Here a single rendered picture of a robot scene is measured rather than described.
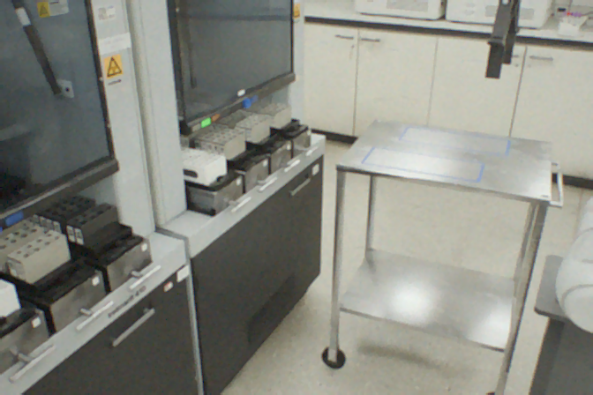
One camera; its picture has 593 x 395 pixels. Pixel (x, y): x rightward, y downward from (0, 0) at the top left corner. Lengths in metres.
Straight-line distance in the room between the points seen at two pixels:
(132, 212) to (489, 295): 1.29
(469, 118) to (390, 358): 1.92
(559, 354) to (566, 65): 2.30
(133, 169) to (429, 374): 1.32
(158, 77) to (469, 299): 1.30
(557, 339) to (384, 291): 0.76
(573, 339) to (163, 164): 1.08
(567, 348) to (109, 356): 1.07
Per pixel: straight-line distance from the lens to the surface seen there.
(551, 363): 1.54
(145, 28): 1.39
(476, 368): 2.25
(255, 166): 1.71
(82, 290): 1.27
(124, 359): 1.46
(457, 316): 2.01
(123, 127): 1.37
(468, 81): 3.64
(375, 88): 3.83
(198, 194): 1.59
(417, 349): 2.27
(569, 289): 1.16
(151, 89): 1.42
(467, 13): 3.58
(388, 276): 2.14
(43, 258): 1.27
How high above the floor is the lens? 1.50
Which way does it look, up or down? 27 degrees down
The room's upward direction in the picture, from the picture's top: straight up
